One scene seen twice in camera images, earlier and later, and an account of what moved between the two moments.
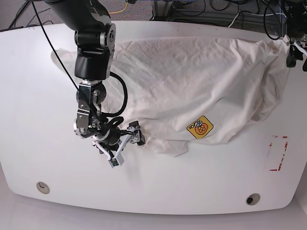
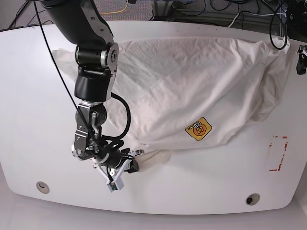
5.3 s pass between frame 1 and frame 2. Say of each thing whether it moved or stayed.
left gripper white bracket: moved
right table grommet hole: stayed
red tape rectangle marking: stayed
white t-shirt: stayed
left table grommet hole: stayed
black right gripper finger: moved
